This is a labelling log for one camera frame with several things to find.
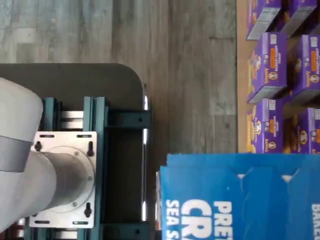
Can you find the blue pretzel crackers box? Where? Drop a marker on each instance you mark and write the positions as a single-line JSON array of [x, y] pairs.
[[250, 200]]

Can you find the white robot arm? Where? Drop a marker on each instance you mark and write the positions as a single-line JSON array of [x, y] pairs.
[[37, 175]]

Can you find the purple Annie's snack box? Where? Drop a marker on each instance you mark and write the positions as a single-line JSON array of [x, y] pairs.
[[300, 15], [270, 62], [260, 15], [310, 70], [267, 125], [307, 135]]

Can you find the chrome cart bar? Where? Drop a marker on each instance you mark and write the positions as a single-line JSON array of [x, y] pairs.
[[145, 150]]

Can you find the purple Annie's snack boxes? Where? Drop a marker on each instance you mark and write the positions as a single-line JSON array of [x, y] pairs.
[[241, 75]]

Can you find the dark grey cart platform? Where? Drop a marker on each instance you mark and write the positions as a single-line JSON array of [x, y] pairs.
[[75, 80]]

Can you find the teal aluminium frame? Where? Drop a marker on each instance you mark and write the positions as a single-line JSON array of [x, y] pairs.
[[125, 120]]

